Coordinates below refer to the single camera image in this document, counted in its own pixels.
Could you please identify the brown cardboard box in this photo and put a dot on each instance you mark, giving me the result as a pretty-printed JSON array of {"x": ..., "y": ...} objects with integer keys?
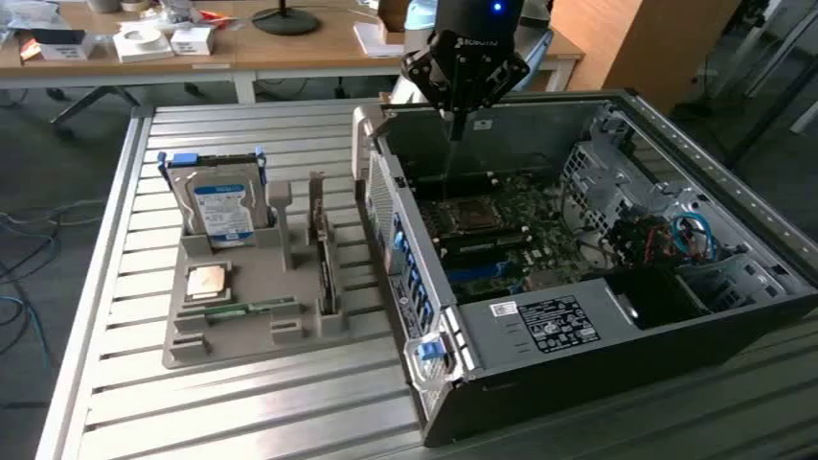
[{"x": 391, "y": 14}]

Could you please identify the red book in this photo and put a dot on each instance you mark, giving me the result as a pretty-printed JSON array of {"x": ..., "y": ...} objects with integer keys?
[{"x": 26, "y": 50}]

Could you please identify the hard disk in blue caddy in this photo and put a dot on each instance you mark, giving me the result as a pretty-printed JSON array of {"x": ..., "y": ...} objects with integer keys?
[{"x": 220, "y": 206}]

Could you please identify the grey parts rack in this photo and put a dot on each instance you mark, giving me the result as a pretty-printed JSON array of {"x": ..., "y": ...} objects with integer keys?
[{"x": 255, "y": 273}]

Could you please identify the wooden cabinet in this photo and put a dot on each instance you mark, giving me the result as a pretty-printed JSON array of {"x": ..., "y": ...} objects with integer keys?
[{"x": 639, "y": 57}]

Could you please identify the black open PC case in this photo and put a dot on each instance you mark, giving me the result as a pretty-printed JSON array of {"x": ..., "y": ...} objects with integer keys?
[{"x": 575, "y": 393}]

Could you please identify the green motherboard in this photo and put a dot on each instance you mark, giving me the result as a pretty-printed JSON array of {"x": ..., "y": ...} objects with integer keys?
[{"x": 549, "y": 230}]

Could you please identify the silver CPU socket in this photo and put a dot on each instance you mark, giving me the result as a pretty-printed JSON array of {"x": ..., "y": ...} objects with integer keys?
[{"x": 472, "y": 214}]

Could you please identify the beige tape roll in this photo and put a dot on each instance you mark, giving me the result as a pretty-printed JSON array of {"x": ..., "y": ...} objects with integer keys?
[{"x": 134, "y": 5}]

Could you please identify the black low-profile graphics card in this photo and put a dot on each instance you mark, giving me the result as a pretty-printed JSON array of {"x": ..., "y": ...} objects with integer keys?
[{"x": 323, "y": 249}]

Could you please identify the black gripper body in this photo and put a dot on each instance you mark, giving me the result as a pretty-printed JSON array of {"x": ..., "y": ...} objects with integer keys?
[{"x": 475, "y": 24}]

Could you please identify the white box with label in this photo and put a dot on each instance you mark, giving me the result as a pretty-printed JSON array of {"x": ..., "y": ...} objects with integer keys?
[{"x": 191, "y": 40}]

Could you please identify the white paper stack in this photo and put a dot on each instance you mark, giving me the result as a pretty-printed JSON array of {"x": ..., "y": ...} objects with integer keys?
[{"x": 376, "y": 40}]

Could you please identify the copper-topped CPU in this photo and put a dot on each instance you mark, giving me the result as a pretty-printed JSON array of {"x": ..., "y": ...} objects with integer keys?
[{"x": 207, "y": 281}]

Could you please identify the installed black RAM stick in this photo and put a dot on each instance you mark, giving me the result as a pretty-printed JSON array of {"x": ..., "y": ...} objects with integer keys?
[{"x": 479, "y": 246}]

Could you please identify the white tape roll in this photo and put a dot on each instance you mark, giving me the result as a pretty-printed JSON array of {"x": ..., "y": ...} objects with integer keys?
[{"x": 141, "y": 36}]

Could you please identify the white box with black lid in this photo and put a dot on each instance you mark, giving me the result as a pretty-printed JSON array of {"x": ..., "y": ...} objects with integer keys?
[{"x": 64, "y": 48}]

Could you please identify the grey power supply with label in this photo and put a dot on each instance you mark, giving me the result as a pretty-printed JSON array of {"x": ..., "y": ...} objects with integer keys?
[{"x": 497, "y": 330}]

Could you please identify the silver disk bay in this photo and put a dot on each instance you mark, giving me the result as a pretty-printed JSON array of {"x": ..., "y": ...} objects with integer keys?
[{"x": 735, "y": 287}]

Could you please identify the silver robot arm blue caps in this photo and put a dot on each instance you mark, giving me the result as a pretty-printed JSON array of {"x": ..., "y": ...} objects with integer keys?
[{"x": 423, "y": 14}]

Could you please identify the blue case latch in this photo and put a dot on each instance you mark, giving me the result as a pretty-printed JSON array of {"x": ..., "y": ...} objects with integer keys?
[{"x": 429, "y": 349}]

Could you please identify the green RAM stick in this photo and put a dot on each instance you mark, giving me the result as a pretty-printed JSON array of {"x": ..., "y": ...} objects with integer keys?
[{"x": 236, "y": 309}]

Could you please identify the flat white box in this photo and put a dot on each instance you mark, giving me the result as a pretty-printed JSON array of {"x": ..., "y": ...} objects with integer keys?
[{"x": 142, "y": 55}]

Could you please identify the black round lamp base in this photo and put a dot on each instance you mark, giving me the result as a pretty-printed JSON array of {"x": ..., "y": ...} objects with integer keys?
[{"x": 284, "y": 21}]

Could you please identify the wooden desk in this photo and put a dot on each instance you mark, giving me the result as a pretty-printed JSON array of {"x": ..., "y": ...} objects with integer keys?
[
  {"x": 76, "y": 67},
  {"x": 300, "y": 48}
]

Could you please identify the blue expansion slot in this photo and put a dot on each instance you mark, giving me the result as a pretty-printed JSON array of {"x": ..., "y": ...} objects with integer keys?
[{"x": 475, "y": 274}]

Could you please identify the grey cup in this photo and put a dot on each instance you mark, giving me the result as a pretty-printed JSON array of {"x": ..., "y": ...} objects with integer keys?
[{"x": 101, "y": 5}]

